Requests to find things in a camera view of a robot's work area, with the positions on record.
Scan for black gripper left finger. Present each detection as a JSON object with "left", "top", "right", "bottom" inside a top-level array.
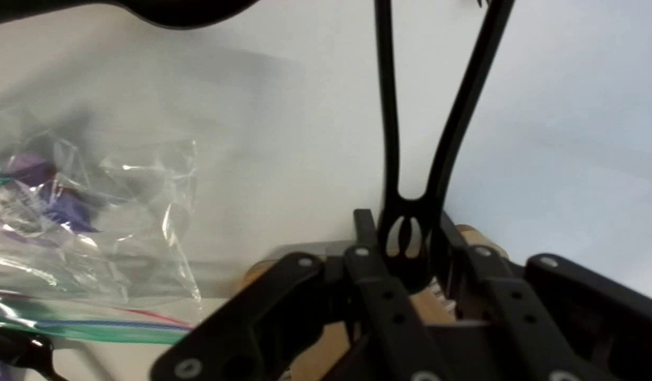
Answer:
[{"left": 150, "top": 205, "right": 455, "bottom": 381}]

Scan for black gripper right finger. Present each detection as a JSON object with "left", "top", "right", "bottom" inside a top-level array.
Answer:
[{"left": 438, "top": 209, "right": 652, "bottom": 381}]

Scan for black plastic tongs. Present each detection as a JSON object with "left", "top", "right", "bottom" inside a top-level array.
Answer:
[{"left": 373, "top": 0, "right": 518, "bottom": 289}]

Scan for clear zip plastic bag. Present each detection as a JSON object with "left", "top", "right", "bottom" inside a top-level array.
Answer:
[{"left": 0, "top": 47, "right": 205, "bottom": 349}]

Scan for purple candy wrapper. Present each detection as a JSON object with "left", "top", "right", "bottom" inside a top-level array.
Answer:
[{"left": 3, "top": 150, "right": 104, "bottom": 235}]

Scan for small black plastic spoon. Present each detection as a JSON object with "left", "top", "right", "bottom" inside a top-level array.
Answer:
[{"left": 0, "top": 321, "right": 62, "bottom": 381}]

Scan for large black serving spoon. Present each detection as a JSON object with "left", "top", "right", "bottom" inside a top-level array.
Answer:
[{"left": 0, "top": 0, "right": 263, "bottom": 31}]

